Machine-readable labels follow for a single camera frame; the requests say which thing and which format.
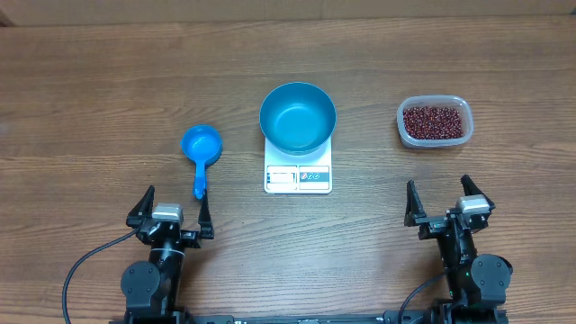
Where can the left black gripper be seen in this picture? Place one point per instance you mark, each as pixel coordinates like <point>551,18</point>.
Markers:
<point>193,240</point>

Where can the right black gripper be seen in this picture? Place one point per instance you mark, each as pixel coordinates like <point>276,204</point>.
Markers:
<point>435,224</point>

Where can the blue plastic measuring scoop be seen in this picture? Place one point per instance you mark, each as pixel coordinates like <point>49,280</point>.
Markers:
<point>202,144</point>

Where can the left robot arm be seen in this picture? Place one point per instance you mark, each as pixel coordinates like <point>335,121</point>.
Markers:
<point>151,287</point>

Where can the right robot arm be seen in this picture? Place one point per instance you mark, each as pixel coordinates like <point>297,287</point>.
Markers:
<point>477,283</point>

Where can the white digital kitchen scale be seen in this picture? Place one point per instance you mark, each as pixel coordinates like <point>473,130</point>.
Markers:
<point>311,173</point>

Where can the blue metal bowl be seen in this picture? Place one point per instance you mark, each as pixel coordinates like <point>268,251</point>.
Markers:
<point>298,118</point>

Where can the red adzuki beans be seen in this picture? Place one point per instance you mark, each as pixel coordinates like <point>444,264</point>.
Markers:
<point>433,123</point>

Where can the clear plastic food container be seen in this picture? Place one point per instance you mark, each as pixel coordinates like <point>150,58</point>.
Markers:
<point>439,100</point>

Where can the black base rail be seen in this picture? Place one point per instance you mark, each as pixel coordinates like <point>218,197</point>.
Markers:
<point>388,317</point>

